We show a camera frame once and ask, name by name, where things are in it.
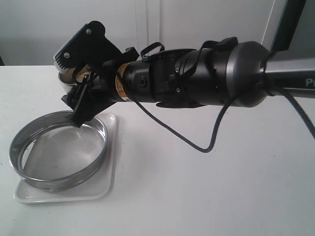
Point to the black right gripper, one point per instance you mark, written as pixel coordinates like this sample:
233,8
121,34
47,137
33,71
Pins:
114,77

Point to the stainless steel cup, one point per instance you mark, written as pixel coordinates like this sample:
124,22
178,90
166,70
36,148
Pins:
66,80

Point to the round stainless steel sieve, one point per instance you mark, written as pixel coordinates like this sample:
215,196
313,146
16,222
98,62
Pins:
49,153

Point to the white rectangular plastic tray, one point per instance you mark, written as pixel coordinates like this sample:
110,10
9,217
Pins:
98,186

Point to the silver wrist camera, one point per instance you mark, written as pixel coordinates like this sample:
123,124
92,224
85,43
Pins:
63,59

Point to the dark door frame post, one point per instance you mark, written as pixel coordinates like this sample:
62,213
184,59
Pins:
287,25

